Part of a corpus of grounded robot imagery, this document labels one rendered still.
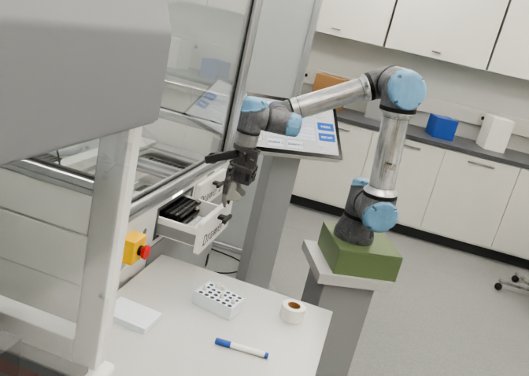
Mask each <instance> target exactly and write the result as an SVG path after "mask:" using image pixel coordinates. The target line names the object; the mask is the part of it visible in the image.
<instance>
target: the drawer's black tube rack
mask: <svg viewBox="0 0 529 376"><path fill-rule="evenodd" d="M194 202H196V200H193V199H190V198H187V197H183V196H182V197H180V198H178V199H177V200H175V201H173V202H172V203H171V204H170V205H167V206H166V207H164V208H163V209H162V210H160V213H159V216H162V217H165V218H167V219H172V220H175V221H177V222H180V223H184V224H185V223H186V222H187V221H188V220H189V219H193V217H194V216H195V215H196V214H198V213H199V211H200V209H198V210H195V208H194V209H193V210H192V211H190V212H189V213H187V214H186V215H185V216H184V217H182V218H181V219H179V218H176V215H178V213H180V212H181V211H183V210H184V209H185V208H186V207H188V206H189V205H191V204H192V203H194Z"/></svg>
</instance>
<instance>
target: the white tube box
mask: <svg viewBox="0 0 529 376"><path fill-rule="evenodd" d="M206 285H207V290H206V291H204V290H202V288H203V286H201V287H199V288H198V289H196V290H195V291H194V295H193V300H192V303H194V304H196V305H198V306H200V307H202V308H204V309H206V310H208V311H210V312H212V313H214V314H216V315H218V316H220V317H222V318H225V319H227V320H231V319H232V318H233V317H234V316H235V315H237V314H238V313H239V312H240V311H241V310H242V309H244V305H245V301H246V297H244V296H242V295H240V294H238V293H236V292H234V291H232V290H229V289H227V288H225V290H224V291H221V290H220V288H221V285H220V287H219V289H216V288H215V285H216V283H215V282H212V281H208V282H207V283H206ZM220 293H224V299H220ZM233 297H234V298H235V299H236V302H235V304H231V299H232V298H233Z"/></svg>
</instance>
